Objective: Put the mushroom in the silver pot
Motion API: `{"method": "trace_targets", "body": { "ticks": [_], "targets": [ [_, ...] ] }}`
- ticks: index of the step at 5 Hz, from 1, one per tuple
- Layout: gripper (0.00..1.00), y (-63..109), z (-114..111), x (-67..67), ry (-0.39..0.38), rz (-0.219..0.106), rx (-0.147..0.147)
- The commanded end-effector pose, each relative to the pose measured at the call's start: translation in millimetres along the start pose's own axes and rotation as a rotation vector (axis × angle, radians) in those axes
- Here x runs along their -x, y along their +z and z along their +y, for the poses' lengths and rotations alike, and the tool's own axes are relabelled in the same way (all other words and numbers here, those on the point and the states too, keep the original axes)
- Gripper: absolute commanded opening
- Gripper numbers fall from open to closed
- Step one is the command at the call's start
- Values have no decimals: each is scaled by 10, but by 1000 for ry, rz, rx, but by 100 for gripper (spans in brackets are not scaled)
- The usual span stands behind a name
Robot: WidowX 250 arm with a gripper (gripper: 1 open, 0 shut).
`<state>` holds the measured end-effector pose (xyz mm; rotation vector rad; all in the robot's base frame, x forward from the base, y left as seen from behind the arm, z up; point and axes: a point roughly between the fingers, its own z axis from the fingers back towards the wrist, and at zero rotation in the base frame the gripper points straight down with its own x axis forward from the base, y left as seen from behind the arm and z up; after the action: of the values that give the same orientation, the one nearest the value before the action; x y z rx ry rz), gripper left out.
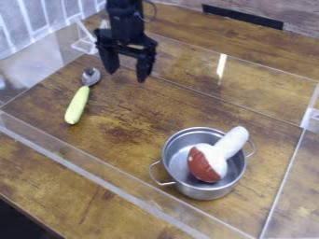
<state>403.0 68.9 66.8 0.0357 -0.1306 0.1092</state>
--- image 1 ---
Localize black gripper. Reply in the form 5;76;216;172
93;29;159;83

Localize silver pot with handles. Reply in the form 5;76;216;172
149;127;255;200

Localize red plush mushroom toy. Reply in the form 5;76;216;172
187;126;250;183

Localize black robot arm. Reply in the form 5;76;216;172
93;0;159;82

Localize black bar at table back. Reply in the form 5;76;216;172
201;4;284;30

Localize clear acrylic front barrier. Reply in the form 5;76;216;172
0;110;254;239

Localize spoon with yellow-green handle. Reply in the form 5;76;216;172
65;68;101;125

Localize clear acrylic triangular bracket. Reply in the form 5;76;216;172
71;21;99;55

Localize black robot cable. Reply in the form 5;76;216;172
139;0;160;22

